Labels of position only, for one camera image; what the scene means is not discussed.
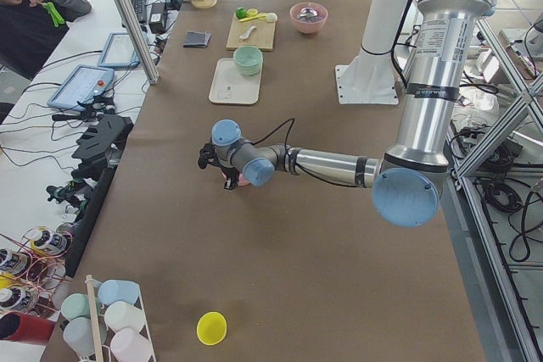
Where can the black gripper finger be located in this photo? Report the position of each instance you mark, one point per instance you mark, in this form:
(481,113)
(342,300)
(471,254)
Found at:
(231,182)
(203,161)

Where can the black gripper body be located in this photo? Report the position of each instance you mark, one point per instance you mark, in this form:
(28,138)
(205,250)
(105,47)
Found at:
(229,175)

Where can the small pink bowl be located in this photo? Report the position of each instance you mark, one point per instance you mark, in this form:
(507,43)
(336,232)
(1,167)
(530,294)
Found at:
(242,181)

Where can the white ceramic spoon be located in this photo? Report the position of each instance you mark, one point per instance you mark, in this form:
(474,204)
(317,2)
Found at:
(246,35)

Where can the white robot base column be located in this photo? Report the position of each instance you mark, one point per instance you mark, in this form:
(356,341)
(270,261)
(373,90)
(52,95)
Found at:
(370,78)

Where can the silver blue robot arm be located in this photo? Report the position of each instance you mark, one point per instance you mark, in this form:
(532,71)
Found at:
(406,183)

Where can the mint green bowl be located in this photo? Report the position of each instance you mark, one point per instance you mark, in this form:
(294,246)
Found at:
(248,60)

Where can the yellow plastic spoon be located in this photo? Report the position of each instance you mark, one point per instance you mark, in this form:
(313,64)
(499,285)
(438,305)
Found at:
(255,17)

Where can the large pink ice bowl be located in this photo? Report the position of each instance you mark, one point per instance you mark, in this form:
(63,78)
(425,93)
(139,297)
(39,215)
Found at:
(306,27)

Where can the cream serving tray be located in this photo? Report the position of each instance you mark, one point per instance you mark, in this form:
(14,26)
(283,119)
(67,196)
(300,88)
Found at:
(229,86)

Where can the black tool stand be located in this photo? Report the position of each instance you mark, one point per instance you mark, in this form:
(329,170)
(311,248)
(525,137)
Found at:
(91,180)

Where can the grey folded cloth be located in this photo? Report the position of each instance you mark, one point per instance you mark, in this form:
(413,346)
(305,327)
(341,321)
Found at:
(195,39)

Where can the wooden cutting board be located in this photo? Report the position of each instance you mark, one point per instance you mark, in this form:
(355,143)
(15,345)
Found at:
(262,38)

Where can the blue teach pendant far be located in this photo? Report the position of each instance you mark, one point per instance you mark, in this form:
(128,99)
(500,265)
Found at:
(118,53)

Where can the blue teach pendant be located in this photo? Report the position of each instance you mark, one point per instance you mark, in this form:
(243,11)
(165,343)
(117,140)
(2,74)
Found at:
(118,53)
(83,84)

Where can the blue teach pendant near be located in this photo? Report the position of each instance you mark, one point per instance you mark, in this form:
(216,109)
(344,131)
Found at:
(83,84)

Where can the green lime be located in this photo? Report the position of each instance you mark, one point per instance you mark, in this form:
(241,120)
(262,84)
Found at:
(241,13)

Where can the yellow plastic cup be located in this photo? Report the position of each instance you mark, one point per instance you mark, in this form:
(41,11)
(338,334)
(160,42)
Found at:
(211,328)

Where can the lemon slice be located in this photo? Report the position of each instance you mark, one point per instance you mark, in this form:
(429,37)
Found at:
(251,12)

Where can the light blue cup on rack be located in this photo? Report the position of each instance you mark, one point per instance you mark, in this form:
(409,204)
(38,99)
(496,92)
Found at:
(112,291)

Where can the metal ice scoop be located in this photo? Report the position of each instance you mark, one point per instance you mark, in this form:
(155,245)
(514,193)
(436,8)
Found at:
(307,14)

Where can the white cup on rack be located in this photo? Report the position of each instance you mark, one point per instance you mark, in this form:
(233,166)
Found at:
(121,315)

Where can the black keyboard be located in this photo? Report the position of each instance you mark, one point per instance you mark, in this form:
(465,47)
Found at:
(140,11)

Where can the pale green cup on rack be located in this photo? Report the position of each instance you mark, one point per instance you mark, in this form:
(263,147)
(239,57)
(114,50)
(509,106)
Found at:
(74,306)

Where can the pink cup on rack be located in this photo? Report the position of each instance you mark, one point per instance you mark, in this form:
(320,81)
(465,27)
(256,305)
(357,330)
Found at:
(127,345)

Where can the grey cup on rack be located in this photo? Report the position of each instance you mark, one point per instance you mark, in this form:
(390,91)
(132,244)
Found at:
(78,335)

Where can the seated person in black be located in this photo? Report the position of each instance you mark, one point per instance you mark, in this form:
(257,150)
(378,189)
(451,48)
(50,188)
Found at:
(29,35)

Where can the red cylinder can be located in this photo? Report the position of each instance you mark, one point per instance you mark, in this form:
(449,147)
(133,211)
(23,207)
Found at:
(23,328)

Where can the white wire cup rack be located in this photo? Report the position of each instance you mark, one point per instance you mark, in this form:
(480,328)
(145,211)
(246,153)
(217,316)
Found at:
(102,335)

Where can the aluminium frame post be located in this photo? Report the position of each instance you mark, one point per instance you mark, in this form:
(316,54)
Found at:
(129,18)

